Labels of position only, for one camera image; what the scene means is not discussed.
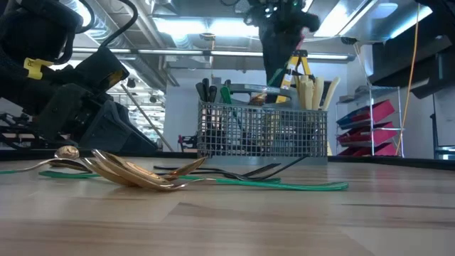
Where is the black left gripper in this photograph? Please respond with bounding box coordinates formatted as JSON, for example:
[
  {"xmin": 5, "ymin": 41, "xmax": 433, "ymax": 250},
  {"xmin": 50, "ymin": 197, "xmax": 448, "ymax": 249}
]
[{"xmin": 33, "ymin": 83, "xmax": 160, "ymax": 154}]

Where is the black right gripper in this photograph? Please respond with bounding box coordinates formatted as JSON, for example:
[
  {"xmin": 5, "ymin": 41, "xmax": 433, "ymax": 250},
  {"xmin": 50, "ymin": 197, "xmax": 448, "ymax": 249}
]
[{"xmin": 244, "ymin": 0, "xmax": 321, "ymax": 85}]

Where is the pile of gold spoons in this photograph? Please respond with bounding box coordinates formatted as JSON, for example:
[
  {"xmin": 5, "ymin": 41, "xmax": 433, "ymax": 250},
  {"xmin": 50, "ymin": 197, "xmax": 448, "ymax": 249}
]
[{"xmin": 91, "ymin": 148, "xmax": 350, "ymax": 192}]

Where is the grey plastic cutlery basket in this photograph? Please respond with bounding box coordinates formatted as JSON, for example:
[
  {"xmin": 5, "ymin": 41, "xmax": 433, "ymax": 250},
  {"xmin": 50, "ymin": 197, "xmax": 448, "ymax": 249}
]
[{"xmin": 196, "ymin": 83, "xmax": 328, "ymax": 166}]

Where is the yellow step ladder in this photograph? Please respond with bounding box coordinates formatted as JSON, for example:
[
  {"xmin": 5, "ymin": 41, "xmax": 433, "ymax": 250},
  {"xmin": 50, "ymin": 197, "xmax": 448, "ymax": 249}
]
[{"xmin": 264, "ymin": 49, "xmax": 331, "ymax": 156}]

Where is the grey leaning pole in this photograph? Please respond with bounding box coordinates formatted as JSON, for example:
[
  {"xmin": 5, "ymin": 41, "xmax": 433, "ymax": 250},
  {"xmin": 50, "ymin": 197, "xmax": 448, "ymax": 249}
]
[{"xmin": 119, "ymin": 83, "xmax": 176, "ymax": 153}]

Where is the long fluorescent ceiling light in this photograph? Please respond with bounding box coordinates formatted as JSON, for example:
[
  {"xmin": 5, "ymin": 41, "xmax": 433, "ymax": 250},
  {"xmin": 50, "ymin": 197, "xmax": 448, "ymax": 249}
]
[{"xmin": 73, "ymin": 48, "xmax": 351, "ymax": 60}]

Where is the red storage bin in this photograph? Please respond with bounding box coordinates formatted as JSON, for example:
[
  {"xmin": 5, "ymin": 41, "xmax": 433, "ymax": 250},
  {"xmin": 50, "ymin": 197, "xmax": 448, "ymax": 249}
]
[
  {"xmin": 337, "ymin": 142, "xmax": 398, "ymax": 158},
  {"xmin": 337, "ymin": 122, "xmax": 399, "ymax": 146},
  {"xmin": 336, "ymin": 99, "xmax": 395, "ymax": 129}
]

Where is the distant robot workstation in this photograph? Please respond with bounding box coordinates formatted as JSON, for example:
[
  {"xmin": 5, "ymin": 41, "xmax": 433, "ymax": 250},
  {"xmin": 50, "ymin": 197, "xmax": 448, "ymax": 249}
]
[{"xmin": 0, "ymin": 112, "xmax": 43, "ymax": 150}]

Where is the white metal shelf rack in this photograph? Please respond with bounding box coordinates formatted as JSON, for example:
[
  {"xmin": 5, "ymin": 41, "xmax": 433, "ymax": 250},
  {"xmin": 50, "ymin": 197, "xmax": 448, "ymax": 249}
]
[{"xmin": 336, "ymin": 86, "xmax": 405, "ymax": 158}]

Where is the black framed panel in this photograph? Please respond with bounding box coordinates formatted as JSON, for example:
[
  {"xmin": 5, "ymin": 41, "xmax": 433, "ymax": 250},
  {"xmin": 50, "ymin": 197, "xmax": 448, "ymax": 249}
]
[{"xmin": 429, "ymin": 85, "xmax": 455, "ymax": 161}]

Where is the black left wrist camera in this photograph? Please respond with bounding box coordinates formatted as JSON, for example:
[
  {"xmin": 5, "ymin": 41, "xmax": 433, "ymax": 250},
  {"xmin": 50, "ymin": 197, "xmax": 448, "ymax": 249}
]
[{"xmin": 73, "ymin": 46, "xmax": 131, "ymax": 96}]

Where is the yellow cable tag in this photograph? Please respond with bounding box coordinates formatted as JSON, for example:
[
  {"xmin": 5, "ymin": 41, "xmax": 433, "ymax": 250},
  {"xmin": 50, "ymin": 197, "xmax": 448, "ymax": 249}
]
[{"xmin": 23, "ymin": 57, "xmax": 55, "ymax": 81}]

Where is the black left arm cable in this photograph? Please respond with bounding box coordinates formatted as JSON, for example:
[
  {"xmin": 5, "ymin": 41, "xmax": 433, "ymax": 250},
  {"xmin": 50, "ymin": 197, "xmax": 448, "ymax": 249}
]
[{"xmin": 73, "ymin": 0, "xmax": 140, "ymax": 50}]

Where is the yellow hanging cable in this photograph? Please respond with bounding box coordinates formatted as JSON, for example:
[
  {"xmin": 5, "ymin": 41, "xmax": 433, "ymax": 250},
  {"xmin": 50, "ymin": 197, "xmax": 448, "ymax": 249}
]
[{"xmin": 395, "ymin": 3, "xmax": 422, "ymax": 156}]

